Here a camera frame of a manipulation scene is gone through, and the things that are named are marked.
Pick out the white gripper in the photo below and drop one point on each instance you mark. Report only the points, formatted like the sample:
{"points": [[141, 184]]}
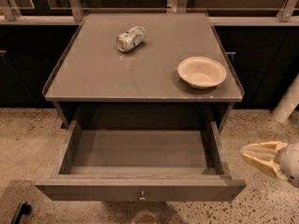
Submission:
{"points": [[290, 164]]}

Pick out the grey top drawer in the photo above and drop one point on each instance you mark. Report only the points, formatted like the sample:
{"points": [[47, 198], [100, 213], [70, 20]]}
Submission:
{"points": [[142, 166]]}

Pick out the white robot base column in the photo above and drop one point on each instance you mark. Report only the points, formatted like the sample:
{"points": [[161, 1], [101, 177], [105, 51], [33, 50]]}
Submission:
{"points": [[288, 102]]}

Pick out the grey drawer cabinet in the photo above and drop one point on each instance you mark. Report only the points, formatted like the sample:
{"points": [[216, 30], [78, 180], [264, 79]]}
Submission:
{"points": [[94, 70]]}

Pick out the white paper bowl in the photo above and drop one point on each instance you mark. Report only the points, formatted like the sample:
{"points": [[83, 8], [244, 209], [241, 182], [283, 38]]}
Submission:
{"points": [[202, 72]]}

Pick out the crushed silver soda can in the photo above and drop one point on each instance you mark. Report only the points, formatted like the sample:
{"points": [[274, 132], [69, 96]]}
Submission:
{"points": [[130, 39]]}

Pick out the black object on floor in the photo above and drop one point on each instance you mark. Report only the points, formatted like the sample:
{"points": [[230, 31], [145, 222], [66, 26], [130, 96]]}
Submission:
{"points": [[23, 209]]}

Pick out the metal railing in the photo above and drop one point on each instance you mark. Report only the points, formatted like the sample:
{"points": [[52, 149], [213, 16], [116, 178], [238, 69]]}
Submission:
{"points": [[219, 12]]}

